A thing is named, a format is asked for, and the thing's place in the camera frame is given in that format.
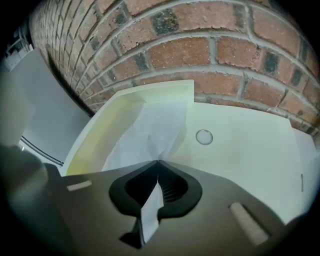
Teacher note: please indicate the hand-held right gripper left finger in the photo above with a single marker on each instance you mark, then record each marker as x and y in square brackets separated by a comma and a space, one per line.
[95, 212]

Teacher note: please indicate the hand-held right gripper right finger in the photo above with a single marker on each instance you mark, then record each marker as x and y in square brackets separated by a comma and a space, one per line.
[212, 212]

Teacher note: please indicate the white A4 paper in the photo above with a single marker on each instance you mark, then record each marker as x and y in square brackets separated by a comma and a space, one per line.
[155, 125]

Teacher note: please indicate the grey metal cabinet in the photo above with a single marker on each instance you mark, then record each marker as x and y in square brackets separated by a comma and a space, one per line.
[50, 112]

